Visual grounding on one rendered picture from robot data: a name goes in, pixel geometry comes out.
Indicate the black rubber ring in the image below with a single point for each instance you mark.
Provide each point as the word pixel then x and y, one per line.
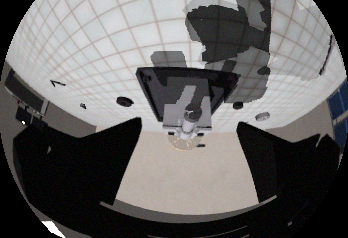
pixel 124 101
pixel 238 105

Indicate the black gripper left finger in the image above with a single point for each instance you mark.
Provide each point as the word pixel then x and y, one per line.
pixel 100 158

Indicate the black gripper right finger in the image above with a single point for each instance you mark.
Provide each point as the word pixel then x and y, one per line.
pixel 271 159

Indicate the grey ring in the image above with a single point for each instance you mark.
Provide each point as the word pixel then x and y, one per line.
pixel 262 116

